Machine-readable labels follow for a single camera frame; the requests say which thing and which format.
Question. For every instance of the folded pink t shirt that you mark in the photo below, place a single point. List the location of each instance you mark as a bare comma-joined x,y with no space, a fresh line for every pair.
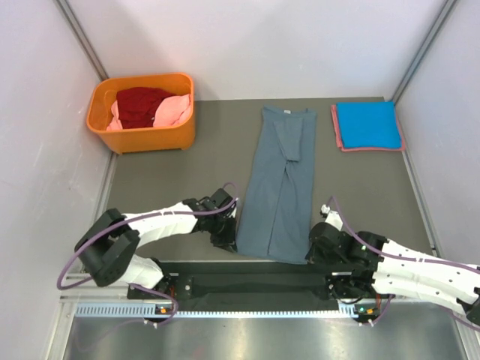
340,144

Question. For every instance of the grey-blue t shirt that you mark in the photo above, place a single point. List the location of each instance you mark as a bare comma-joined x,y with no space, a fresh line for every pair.
276,215

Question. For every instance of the left aluminium corner post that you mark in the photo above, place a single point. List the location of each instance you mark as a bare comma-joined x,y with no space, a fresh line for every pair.
79,33

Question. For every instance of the aluminium frame rail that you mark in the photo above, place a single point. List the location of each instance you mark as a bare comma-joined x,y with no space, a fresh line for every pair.
90,292

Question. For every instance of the aluminium corner post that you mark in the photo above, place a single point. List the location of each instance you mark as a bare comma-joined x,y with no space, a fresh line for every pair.
79,33
440,19

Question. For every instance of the dark red t shirt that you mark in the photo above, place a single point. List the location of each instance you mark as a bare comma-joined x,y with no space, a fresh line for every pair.
137,106

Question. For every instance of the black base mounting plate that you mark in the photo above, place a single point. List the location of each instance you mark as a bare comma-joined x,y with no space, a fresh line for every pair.
253,286

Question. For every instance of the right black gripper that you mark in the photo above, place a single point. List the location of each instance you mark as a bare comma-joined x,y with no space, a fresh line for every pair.
313,256

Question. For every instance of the right aluminium corner post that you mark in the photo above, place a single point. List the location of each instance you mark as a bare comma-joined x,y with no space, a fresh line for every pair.
440,19

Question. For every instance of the folded bright blue t shirt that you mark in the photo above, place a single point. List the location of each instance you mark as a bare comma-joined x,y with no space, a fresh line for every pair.
368,124

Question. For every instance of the pink t shirt in bin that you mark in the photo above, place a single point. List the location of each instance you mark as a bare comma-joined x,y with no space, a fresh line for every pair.
171,111

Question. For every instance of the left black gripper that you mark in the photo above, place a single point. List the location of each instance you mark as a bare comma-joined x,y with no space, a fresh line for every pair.
228,241

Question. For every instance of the orange plastic bin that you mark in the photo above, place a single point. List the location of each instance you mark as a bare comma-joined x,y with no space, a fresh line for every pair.
141,139

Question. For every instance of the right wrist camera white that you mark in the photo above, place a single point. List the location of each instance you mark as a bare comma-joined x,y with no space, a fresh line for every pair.
331,217

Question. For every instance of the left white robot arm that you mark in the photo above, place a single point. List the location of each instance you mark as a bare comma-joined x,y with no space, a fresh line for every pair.
108,249

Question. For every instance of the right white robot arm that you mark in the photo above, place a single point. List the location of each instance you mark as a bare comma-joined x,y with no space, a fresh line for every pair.
381,266

